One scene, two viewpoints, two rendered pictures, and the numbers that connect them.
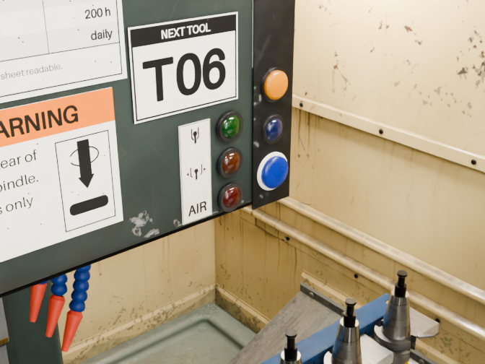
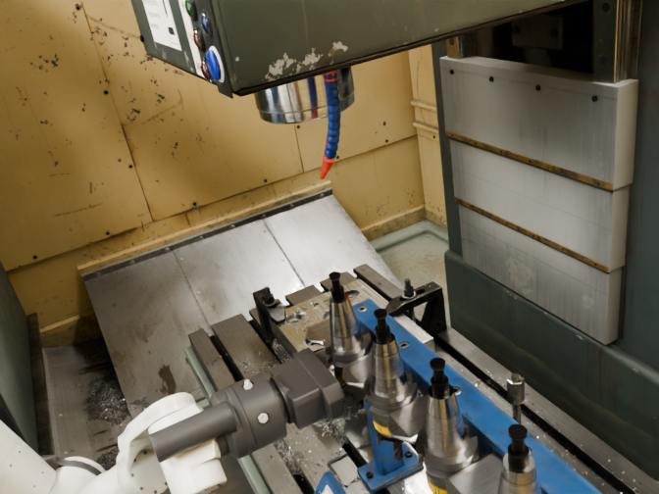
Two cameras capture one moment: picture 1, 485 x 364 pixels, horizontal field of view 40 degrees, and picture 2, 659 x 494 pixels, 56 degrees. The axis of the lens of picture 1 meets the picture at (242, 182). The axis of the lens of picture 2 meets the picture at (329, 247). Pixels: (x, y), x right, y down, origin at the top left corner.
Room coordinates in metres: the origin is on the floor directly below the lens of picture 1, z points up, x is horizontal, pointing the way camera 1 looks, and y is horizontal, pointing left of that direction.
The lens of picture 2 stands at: (0.82, -0.62, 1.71)
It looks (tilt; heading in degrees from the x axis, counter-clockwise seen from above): 27 degrees down; 108
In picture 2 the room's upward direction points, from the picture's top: 11 degrees counter-clockwise
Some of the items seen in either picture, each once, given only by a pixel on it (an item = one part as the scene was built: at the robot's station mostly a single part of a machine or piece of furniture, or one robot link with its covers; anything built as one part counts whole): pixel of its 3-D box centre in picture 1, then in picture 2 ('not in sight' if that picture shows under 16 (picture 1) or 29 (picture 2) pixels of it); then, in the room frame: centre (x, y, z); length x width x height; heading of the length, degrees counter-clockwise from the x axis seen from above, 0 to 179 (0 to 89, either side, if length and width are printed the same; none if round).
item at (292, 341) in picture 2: not in sight; (347, 335); (0.50, 0.38, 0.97); 0.29 x 0.23 x 0.05; 130
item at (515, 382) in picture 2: not in sight; (516, 406); (0.83, 0.19, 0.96); 0.03 x 0.03 x 0.13
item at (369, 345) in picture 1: (371, 352); (481, 485); (0.79, -0.19, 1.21); 0.07 x 0.05 x 0.01; 40
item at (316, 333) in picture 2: not in sight; (329, 329); (0.58, 0.06, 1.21); 0.07 x 0.05 x 0.01; 40
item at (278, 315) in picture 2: not in sight; (272, 315); (0.32, 0.44, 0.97); 0.13 x 0.03 x 0.15; 130
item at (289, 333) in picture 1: (291, 344); (381, 324); (0.68, -0.06, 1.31); 0.02 x 0.02 x 0.03
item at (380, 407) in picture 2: not in sight; (390, 393); (0.68, -0.06, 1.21); 0.06 x 0.06 x 0.03
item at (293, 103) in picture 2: not in sight; (300, 72); (0.52, 0.33, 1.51); 0.16 x 0.16 x 0.12
